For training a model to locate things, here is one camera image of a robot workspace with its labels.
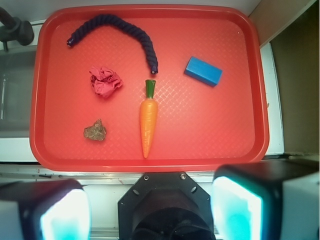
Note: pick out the red plastic tray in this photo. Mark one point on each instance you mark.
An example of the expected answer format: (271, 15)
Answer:
(199, 126)

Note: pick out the crumpled red paper ball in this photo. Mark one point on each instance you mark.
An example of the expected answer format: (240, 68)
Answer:
(104, 81)

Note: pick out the dark metal faucet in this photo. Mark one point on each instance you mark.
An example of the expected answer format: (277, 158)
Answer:
(15, 29)

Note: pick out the small brown rock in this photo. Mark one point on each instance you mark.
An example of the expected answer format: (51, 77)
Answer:
(95, 132)

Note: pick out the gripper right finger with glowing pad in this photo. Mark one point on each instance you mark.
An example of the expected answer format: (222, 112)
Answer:
(269, 200)

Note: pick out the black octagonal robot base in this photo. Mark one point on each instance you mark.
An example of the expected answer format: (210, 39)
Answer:
(165, 206)

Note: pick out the orange toy carrot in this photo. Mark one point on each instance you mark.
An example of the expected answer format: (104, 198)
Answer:
(148, 113)

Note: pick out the steel sink basin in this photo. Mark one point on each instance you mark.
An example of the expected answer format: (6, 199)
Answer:
(16, 85)

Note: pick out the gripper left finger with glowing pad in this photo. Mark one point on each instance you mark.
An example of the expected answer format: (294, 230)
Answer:
(44, 210)

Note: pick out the blue rectangular block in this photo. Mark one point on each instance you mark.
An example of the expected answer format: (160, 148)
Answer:
(203, 71)

